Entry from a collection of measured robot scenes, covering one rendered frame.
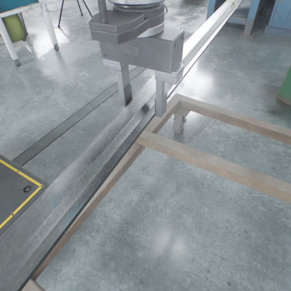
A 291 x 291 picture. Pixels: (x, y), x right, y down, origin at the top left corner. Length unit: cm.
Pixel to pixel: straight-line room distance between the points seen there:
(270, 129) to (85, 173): 123
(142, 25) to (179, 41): 7
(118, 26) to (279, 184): 95
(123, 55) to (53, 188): 23
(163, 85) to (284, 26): 331
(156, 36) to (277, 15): 331
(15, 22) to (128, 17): 306
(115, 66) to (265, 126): 114
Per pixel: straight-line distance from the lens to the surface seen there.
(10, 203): 113
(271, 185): 108
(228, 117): 144
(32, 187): 113
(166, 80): 38
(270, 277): 131
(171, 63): 35
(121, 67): 42
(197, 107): 148
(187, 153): 108
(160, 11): 35
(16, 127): 206
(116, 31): 29
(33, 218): 31
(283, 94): 226
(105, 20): 30
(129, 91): 45
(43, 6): 302
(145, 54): 36
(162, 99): 41
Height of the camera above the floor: 116
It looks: 47 degrees down
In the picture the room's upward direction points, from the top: 2 degrees counter-clockwise
